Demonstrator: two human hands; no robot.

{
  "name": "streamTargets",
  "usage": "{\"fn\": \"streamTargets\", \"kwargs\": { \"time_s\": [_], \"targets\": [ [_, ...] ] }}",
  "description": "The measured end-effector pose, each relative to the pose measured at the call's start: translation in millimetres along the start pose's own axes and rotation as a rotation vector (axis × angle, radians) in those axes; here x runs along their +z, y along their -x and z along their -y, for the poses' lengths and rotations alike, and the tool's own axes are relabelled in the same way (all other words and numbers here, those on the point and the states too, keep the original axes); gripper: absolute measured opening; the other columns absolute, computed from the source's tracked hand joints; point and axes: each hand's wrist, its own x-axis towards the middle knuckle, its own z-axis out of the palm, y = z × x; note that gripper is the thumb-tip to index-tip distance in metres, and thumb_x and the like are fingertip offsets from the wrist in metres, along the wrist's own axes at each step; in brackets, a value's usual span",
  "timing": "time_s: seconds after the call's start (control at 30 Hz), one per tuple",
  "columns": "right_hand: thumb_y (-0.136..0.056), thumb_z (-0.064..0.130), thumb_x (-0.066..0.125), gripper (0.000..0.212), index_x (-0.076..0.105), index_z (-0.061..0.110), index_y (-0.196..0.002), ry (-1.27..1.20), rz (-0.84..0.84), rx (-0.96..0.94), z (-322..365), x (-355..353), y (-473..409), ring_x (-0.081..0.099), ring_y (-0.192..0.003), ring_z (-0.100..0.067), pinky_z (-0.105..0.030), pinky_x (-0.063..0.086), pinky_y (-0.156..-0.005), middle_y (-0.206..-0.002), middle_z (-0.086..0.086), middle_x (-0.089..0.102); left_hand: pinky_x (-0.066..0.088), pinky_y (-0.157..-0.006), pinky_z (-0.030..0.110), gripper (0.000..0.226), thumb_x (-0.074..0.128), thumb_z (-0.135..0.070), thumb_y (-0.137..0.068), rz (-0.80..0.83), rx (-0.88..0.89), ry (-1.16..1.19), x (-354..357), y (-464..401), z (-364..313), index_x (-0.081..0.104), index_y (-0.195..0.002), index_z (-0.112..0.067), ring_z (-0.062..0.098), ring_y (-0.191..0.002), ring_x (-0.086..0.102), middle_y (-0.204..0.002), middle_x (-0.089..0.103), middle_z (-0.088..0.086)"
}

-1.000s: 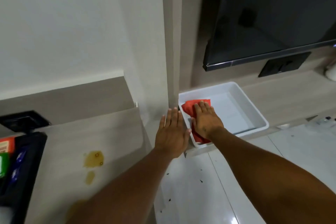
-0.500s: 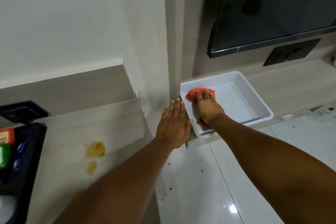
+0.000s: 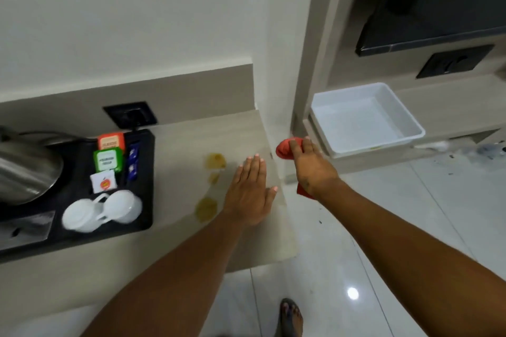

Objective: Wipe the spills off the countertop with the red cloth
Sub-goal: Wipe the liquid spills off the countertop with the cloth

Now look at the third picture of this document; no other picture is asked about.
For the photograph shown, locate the person's left hand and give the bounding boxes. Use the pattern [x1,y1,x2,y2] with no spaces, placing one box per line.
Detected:
[222,154,278,229]

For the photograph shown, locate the person's right hand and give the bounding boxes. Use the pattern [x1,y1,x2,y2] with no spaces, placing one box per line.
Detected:
[289,136,340,197]

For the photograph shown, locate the red cloth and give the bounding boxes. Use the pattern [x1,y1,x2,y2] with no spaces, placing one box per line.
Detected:
[275,137,317,200]

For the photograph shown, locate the person's left forearm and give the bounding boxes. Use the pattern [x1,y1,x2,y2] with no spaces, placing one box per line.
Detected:
[81,210,246,337]

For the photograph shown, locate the person's right forearm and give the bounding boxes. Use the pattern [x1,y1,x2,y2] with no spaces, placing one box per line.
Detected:
[315,179,506,337]

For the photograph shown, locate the white plastic tray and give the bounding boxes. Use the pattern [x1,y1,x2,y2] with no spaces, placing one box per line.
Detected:
[309,82,426,159]

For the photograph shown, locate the blue sachets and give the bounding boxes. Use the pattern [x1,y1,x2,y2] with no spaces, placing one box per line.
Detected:
[125,143,140,184]

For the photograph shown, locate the white ceramic cup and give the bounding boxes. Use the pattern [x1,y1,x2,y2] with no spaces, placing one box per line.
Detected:
[62,198,110,234]
[102,190,143,225]

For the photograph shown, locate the person's foot in sandal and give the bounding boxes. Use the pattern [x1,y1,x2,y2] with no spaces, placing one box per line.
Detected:
[278,298,304,337]

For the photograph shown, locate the orange tea packet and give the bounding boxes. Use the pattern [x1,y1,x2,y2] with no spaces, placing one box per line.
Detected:
[97,132,126,153]

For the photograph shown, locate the green tea packet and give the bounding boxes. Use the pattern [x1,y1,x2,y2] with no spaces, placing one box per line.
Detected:
[93,147,124,174]

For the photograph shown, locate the white sachet with red label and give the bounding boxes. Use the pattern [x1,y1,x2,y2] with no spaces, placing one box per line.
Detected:
[90,170,118,195]

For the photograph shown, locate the white crumpled paper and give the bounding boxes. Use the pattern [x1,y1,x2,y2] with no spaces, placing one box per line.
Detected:
[412,140,451,152]

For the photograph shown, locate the black serving tray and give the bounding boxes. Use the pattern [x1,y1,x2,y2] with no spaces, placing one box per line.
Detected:
[0,129,155,264]

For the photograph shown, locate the beige wooden television cabinet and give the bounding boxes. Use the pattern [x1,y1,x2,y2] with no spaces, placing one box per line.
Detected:
[292,0,506,175]

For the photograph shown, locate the clear plastic bottle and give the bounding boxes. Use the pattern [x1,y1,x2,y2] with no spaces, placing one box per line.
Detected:
[466,142,506,160]

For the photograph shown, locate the black television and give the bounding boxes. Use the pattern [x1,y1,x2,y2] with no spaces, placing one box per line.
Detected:
[354,0,506,58]

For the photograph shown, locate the stainless steel kettle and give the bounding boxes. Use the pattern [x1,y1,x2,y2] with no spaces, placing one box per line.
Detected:
[0,125,95,207]

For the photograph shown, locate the black wall socket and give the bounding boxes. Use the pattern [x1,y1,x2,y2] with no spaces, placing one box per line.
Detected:
[103,101,158,130]

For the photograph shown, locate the black wall socket plate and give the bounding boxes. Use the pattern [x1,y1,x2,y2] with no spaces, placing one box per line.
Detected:
[415,44,496,80]

